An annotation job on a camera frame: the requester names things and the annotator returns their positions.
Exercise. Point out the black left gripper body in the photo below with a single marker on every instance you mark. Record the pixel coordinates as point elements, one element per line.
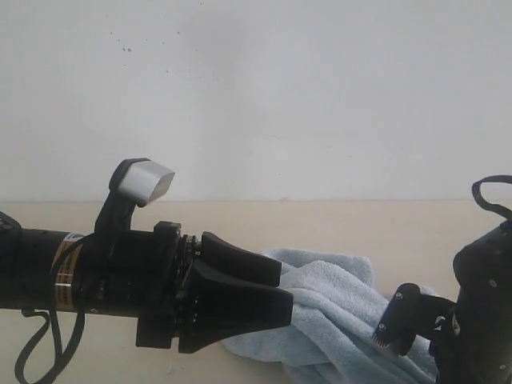
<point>147,276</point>

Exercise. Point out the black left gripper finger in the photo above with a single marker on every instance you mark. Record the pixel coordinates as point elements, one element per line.
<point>218,306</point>
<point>239,263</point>

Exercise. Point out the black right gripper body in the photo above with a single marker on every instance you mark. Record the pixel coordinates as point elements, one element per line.
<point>479,346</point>

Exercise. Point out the light blue fleece towel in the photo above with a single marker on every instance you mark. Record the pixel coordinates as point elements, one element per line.
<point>336,309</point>

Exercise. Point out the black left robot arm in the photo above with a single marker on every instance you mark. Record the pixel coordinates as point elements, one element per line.
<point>39,268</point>

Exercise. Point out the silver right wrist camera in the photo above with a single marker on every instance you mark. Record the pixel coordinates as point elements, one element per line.
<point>411,313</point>

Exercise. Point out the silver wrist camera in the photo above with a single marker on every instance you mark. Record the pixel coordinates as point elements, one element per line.
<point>411,313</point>
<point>136,182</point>

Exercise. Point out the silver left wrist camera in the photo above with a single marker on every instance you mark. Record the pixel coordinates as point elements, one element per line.
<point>136,182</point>

